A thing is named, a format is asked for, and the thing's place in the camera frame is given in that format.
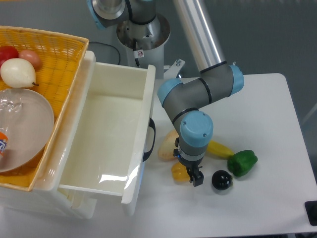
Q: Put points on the white drawer cabinet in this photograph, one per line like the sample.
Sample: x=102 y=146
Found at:
x=47 y=196

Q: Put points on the pink peach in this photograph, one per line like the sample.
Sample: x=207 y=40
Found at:
x=32 y=57

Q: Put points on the green bell pepper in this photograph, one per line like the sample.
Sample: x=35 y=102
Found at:
x=242 y=162

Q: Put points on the yellow wicker basket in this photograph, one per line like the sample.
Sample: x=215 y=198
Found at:
x=61 y=55

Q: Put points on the beige round plate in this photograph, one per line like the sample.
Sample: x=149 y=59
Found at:
x=31 y=131

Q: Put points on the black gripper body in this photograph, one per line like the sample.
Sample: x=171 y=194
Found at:
x=191 y=162

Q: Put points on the white pear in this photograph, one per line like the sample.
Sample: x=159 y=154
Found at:
x=18 y=73

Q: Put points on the red tomato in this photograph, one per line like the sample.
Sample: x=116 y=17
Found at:
x=8 y=52

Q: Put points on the dark purple round fruit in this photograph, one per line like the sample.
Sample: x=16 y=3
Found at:
x=222 y=180

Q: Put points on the yellow bell pepper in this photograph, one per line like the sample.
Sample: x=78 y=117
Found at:
x=179 y=172

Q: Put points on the black object at table edge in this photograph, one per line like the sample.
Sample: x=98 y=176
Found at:
x=311 y=210

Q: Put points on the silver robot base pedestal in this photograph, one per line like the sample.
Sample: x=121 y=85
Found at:
x=144 y=44

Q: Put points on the metal mounting bracket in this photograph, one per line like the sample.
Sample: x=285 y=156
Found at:
x=172 y=71

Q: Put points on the bread slice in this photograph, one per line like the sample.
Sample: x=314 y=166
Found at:
x=165 y=151

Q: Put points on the white open drawer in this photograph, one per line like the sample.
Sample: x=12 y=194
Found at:
x=106 y=155

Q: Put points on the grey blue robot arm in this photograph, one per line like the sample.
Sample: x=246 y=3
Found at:
x=183 y=101

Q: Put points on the yellow banana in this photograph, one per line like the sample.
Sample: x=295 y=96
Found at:
x=219 y=150

